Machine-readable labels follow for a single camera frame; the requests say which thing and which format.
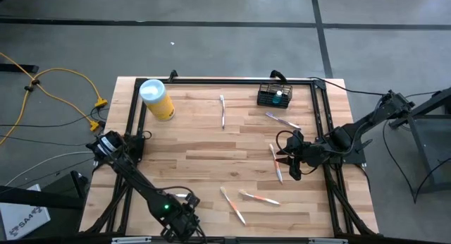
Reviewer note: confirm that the silver bracket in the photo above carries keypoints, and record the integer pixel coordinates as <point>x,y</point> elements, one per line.
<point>327,241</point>
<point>130,240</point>

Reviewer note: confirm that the black metal cart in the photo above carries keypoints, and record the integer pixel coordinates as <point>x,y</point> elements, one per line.
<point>433,101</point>

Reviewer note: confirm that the black stand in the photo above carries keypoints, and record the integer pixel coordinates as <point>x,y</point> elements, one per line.
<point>35,199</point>

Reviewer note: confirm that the black floor bar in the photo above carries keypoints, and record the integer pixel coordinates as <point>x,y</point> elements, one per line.
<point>17,68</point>

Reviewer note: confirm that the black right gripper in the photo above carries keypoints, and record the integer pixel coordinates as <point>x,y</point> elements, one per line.
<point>308,155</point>

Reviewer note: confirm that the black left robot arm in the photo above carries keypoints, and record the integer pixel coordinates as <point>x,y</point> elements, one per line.
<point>137,182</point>

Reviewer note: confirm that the orange white toothbrush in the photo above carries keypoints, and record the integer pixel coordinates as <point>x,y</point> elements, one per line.
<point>259,197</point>
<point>232,205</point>
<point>279,171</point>

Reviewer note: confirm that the yellow cylindrical can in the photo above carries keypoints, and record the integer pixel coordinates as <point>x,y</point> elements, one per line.
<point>158,103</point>

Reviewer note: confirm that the black aluminium table frame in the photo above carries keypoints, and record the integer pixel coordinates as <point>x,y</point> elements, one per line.
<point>229,81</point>

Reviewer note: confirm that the black table clamp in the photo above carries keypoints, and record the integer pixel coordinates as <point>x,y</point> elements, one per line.
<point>278,74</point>
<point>172,74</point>

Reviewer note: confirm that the white purple toothbrush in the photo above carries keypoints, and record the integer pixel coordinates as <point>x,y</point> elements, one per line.
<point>222,113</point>
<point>282,121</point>
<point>181,195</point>

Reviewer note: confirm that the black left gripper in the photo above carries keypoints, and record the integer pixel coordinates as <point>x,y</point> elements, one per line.
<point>185,219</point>

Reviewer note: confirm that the white printed box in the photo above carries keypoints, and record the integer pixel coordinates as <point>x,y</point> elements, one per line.
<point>21,219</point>

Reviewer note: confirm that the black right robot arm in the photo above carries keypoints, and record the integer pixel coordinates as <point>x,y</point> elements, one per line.
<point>356,131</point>

